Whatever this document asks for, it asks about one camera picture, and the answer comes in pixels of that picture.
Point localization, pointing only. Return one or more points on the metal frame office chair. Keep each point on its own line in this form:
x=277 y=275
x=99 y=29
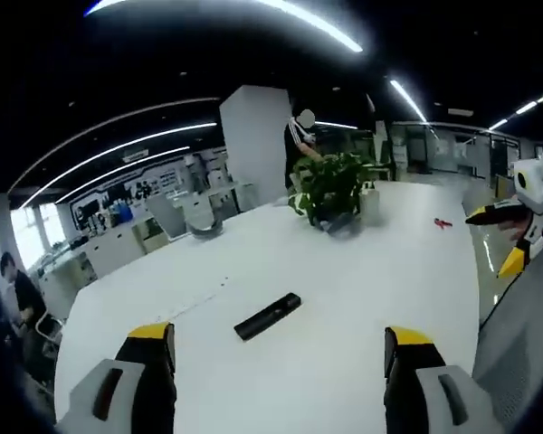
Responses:
x=50 y=332

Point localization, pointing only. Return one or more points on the black remote control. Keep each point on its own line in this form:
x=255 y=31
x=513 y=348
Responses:
x=267 y=316

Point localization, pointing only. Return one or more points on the curved ceiling light strip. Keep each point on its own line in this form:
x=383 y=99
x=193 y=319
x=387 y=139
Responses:
x=307 y=18

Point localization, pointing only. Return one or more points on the small red object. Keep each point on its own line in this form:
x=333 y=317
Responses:
x=442 y=223

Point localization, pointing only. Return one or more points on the thin ceiling light strip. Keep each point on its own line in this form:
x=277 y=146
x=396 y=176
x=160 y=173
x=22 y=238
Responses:
x=117 y=147

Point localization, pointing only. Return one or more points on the green potted plant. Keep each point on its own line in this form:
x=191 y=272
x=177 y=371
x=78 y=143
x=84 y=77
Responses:
x=335 y=185

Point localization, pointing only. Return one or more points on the white office chair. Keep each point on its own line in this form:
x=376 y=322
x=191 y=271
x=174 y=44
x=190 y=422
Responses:
x=163 y=214

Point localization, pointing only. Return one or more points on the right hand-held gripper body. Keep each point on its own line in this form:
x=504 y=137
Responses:
x=536 y=185

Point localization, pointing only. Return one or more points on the blue storage bin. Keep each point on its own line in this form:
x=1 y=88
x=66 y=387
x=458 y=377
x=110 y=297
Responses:
x=120 y=213

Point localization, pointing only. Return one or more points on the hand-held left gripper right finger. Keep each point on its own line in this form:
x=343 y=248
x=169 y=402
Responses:
x=421 y=398

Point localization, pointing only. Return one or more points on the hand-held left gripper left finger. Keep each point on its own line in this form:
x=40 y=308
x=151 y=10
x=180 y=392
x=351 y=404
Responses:
x=126 y=398

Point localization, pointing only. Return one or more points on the white paper bag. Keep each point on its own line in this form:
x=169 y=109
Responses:
x=370 y=203

